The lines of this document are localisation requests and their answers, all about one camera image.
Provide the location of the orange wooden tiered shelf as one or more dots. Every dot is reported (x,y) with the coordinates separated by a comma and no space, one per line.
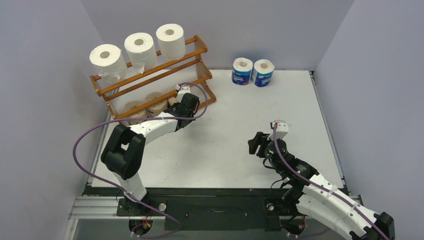
(126,99)

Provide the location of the blue toilet roll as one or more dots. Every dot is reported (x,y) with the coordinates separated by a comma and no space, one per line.
(241,71)
(262,72)

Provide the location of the brown roll plain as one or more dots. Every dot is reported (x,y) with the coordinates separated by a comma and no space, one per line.
(157,108)

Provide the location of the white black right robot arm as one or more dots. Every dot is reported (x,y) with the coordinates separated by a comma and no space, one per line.
(311,194)

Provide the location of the white toilet paper roll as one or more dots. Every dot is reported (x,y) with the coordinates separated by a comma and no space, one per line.
(141,51)
(109,63)
(171,41)

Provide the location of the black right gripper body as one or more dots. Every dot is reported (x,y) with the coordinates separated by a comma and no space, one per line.
(259,144)

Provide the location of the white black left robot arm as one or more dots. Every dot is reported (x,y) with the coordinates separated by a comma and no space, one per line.
(124,150)

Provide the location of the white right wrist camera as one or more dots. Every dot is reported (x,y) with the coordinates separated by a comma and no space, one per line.
(279,129)

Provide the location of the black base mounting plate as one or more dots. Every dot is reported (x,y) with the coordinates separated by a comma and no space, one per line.
(195,209)

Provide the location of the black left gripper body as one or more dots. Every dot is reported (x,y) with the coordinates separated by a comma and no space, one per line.
(176,105)

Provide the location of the brown roll with cartoon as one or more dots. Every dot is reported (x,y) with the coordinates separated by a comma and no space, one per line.
(172,100)

